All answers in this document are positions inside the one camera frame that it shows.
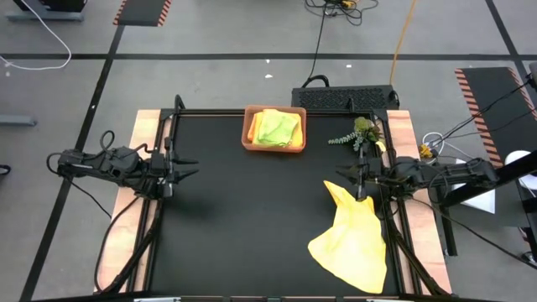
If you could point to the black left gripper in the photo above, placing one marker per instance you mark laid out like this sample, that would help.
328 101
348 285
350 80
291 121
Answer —
168 172

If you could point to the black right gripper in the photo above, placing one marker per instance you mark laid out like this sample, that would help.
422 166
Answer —
371 172

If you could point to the yellow microfiber towel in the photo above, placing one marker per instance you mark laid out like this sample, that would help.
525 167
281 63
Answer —
352 247

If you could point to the orange microfiber towel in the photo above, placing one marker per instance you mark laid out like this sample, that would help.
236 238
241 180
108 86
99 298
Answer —
251 133

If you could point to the green microfiber towel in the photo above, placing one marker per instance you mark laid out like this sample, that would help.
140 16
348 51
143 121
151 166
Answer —
277 128

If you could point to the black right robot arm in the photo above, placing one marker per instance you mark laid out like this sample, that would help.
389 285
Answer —
453 172

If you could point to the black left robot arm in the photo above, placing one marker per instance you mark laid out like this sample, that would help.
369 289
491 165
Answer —
109 165

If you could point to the green artificial succulent plant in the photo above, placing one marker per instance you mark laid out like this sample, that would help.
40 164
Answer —
365 126

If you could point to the orange translucent plastic bin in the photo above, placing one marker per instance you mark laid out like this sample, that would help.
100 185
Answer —
245 144

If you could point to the black perforated computer case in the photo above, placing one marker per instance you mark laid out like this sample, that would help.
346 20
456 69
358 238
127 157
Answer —
344 98

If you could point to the white paper sheet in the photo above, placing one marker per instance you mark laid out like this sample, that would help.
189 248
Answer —
482 201

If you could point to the black stand beam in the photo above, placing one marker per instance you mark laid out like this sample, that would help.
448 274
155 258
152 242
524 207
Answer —
503 176

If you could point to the black mat with orange stripes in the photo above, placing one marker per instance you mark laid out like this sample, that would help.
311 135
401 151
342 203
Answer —
142 12
495 109

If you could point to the grey table foot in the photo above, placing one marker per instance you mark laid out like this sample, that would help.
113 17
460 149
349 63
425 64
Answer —
17 121
42 17

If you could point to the black aluminium table frame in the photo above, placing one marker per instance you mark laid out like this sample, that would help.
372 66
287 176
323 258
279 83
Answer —
201 111

